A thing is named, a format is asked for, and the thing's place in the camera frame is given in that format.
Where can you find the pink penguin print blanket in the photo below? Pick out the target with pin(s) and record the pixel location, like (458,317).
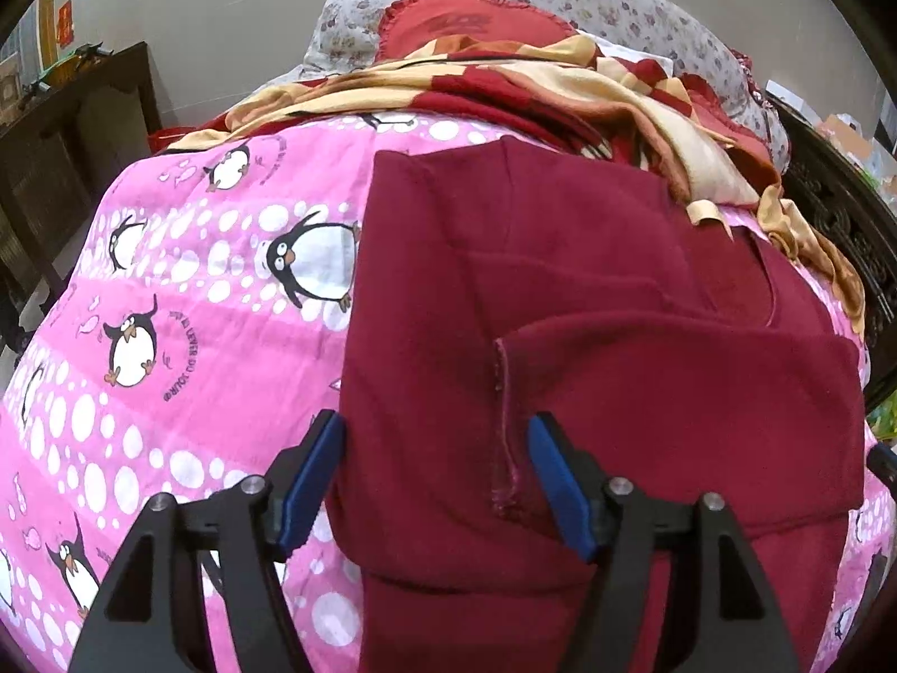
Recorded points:
(182,308)

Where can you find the maroon sweater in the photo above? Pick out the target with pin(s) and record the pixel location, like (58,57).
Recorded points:
(560,280)

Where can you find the dark wooden cabinet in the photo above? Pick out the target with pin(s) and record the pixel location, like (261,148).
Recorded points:
(63,154)

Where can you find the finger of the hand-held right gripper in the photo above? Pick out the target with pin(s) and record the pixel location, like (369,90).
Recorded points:
(881,466)

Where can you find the dark carved wooden headboard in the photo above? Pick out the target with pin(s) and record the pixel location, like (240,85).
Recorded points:
(841,196)

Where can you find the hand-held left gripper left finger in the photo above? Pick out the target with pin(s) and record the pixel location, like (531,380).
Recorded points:
(310,478)

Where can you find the red ruffled pillow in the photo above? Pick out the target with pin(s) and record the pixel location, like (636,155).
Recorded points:
(462,17)

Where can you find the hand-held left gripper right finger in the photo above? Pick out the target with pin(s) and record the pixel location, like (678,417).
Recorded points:
(560,485)

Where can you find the red and cream patterned blanket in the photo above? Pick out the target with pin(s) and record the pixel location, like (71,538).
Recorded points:
(560,91)

